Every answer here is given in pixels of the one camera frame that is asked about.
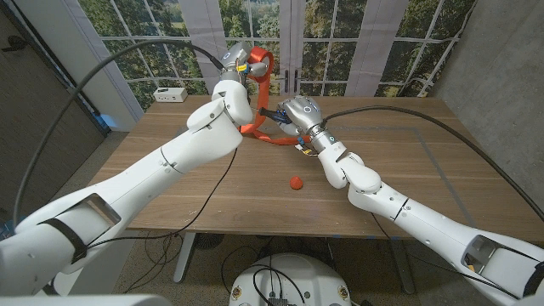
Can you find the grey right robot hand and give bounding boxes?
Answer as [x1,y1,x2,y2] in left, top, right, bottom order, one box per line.
[275,95,327,137]

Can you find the grey table leg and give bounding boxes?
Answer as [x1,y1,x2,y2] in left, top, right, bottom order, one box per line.
[388,240,416,295]

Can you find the black round base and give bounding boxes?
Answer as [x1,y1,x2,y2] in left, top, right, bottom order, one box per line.
[193,232,225,251]

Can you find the orange ribbon roll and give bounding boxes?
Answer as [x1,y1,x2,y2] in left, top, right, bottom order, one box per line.
[238,45,314,146]

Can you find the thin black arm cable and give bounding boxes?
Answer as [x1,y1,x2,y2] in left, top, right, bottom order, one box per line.
[369,211,522,301]
[84,146,239,250]

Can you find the blue black handled screwdriver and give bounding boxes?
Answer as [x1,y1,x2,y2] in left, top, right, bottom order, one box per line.
[257,106,294,127]

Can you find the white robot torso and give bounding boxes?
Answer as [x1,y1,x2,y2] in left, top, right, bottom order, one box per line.
[228,252,353,306]

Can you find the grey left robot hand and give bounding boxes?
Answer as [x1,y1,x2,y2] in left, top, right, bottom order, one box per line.
[219,41,269,82]

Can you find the printed window backdrop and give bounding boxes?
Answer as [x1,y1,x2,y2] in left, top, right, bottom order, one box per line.
[63,0,479,124]

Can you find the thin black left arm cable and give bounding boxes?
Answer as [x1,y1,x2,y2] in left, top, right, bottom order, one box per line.
[84,146,239,250]

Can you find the black torso cable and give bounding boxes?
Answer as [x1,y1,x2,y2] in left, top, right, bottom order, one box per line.
[220,245,307,306]

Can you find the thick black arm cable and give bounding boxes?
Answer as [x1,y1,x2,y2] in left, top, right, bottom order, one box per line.
[11,38,225,230]
[320,105,544,222]

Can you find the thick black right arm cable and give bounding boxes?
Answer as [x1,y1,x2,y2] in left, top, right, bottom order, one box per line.
[320,105,544,222]

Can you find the white robot body edge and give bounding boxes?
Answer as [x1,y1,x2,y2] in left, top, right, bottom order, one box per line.
[0,294,173,306]

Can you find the white table leg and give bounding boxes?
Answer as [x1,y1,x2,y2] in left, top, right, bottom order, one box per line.
[173,232,197,284]

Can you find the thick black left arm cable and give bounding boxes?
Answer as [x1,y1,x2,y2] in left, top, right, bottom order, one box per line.
[11,38,225,230]

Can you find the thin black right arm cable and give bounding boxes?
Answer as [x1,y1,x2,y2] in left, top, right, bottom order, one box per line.
[369,211,522,301]

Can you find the black floor cable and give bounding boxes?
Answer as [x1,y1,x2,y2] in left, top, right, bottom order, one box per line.
[144,232,184,277]

